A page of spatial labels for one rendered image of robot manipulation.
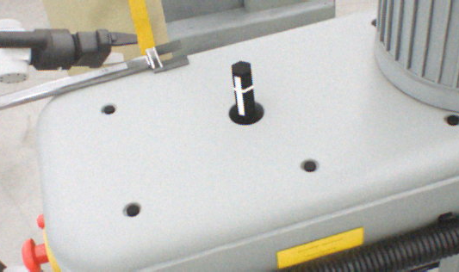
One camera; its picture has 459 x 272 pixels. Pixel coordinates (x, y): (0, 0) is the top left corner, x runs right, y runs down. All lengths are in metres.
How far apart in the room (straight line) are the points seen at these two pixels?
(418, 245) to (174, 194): 0.24
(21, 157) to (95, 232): 2.93
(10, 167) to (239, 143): 2.89
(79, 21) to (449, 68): 2.10
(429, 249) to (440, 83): 0.16
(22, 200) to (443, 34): 2.85
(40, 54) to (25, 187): 1.98
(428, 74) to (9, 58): 0.96
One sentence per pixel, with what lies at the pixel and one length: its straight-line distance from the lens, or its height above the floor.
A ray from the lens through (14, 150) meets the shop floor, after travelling 3.60.
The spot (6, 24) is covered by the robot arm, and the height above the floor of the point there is 1.59.
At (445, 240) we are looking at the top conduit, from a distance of 0.71.
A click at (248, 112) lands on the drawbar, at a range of 0.69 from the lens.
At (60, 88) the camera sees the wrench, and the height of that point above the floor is 1.90.
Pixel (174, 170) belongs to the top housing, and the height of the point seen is 1.89.
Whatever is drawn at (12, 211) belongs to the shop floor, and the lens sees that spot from 3.33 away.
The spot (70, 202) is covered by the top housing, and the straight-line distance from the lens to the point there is 0.66.
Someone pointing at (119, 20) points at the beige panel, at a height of 0.88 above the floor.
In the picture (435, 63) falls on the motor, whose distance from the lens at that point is 0.68.
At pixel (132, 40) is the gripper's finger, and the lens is 1.51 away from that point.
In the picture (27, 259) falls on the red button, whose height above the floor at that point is 1.77.
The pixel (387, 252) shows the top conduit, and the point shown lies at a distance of 0.69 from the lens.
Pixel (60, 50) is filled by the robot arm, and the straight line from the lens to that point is 1.48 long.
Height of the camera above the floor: 2.37
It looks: 45 degrees down
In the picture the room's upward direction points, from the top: 8 degrees counter-clockwise
